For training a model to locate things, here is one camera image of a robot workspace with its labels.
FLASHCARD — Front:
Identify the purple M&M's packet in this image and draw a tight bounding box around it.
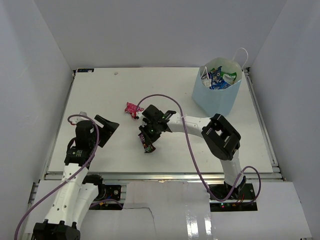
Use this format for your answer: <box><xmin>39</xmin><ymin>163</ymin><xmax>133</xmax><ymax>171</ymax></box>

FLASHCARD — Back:
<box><xmin>138</xmin><ymin>133</ymin><xmax>156</xmax><ymax>154</ymax></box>

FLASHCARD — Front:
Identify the light blue paper bag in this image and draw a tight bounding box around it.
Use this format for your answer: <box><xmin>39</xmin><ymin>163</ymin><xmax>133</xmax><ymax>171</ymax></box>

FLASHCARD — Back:
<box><xmin>192</xmin><ymin>47</ymin><xmax>249</xmax><ymax>117</ymax></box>

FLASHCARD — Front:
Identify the blue chips bag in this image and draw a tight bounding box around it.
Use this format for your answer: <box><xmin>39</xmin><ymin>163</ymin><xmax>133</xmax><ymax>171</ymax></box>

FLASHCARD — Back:
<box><xmin>209</xmin><ymin>66</ymin><xmax>231</xmax><ymax>90</ymax></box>

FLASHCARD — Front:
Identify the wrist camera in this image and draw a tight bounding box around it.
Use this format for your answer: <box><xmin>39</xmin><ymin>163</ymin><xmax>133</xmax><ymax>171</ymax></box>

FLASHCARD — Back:
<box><xmin>134</xmin><ymin>111</ymin><xmax>144</xmax><ymax>120</ymax></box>
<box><xmin>70</xmin><ymin>111</ymin><xmax>88</xmax><ymax>125</ymax></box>

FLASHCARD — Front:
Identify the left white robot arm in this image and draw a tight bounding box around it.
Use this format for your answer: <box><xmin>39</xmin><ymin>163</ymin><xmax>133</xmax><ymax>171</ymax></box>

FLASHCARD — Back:
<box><xmin>33</xmin><ymin>112</ymin><xmax>119</xmax><ymax>240</ymax></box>

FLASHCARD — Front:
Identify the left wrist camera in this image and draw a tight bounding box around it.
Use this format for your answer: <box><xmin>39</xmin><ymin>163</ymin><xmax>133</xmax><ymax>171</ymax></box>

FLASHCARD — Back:
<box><xmin>70</xmin><ymin>111</ymin><xmax>88</xmax><ymax>125</ymax></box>

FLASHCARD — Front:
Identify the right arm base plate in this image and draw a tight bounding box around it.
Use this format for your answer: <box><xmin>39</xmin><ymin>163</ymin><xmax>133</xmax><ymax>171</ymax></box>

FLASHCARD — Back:
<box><xmin>209</xmin><ymin>183</ymin><xmax>256</xmax><ymax>200</ymax></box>

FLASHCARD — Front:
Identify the aluminium table frame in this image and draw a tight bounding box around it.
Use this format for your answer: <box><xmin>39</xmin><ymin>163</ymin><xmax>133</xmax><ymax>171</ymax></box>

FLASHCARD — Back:
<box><xmin>21</xmin><ymin>66</ymin><xmax>285</xmax><ymax>236</ymax></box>

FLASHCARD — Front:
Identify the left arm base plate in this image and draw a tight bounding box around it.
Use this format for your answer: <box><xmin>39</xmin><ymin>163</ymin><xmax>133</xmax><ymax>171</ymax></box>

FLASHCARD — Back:
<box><xmin>93</xmin><ymin>184</ymin><xmax>122</xmax><ymax>202</ymax></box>

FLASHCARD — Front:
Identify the green Fox's candy packet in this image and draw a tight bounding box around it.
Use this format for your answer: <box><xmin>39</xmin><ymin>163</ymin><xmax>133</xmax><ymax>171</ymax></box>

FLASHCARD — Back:
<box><xmin>221</xmin><ymin>71</ymin><xmax>237</xmax><ymax>85</ymax></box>

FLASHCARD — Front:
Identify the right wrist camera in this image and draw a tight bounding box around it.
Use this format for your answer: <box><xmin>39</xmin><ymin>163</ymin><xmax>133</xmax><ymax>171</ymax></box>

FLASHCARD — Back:
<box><xmin>134</xmin><ymin>111</ymin><xmax>144</xmax><ymax>120</ymax></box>

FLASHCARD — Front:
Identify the white front cover board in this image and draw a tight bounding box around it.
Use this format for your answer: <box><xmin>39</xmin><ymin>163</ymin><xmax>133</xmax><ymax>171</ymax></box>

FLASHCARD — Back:
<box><xmin>23</xmin><ymin>181</ymin><xmax>313</xmax><ymax>240</ymax></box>

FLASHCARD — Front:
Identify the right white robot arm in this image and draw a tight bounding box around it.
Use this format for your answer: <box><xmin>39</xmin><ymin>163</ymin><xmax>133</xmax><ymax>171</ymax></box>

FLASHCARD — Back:
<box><xmin>136</xmin><ymin>104</ymin><xmax>246</xmax><ymax>200</ymax></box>

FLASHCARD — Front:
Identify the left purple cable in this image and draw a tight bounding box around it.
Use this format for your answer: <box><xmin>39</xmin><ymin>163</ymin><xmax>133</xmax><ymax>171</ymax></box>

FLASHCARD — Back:
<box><xmin>13</xmin><ymin>114</ymin><xmax>123</xmax><ymax>240</ymax></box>

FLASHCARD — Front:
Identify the pink candy packet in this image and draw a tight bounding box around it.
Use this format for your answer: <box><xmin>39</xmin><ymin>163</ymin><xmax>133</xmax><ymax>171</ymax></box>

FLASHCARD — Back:
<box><xmin>124</xmin><ymin>102</ymin><xmax>145</xmax><ymax>119</ymax></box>

